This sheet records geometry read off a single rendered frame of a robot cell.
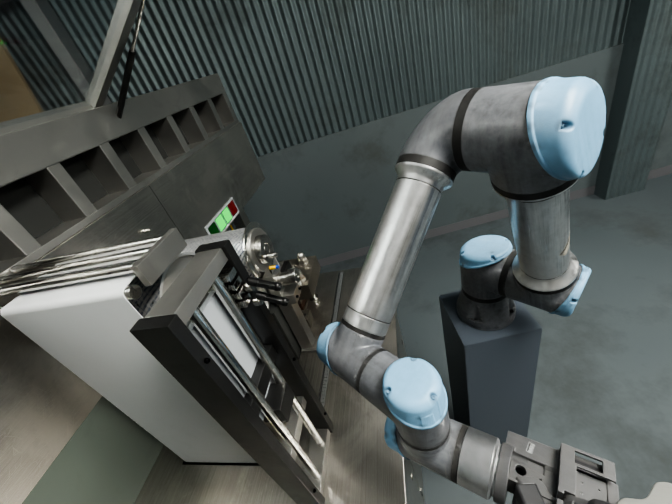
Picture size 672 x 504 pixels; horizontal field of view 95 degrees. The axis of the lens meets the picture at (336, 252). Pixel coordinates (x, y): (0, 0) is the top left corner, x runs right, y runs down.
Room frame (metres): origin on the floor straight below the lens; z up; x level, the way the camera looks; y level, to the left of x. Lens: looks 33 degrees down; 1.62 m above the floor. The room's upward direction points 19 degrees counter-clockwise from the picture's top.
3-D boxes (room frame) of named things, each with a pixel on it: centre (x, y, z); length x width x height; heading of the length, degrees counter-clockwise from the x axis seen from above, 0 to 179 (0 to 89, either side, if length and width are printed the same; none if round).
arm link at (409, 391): (0.24, -0.03, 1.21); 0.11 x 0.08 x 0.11; 32
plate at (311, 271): (0.92, 0.29, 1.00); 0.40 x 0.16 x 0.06; 73
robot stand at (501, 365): (0.58, -0.35, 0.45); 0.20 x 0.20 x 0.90; 83
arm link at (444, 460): (0.22, -0.04, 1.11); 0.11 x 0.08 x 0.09; 47
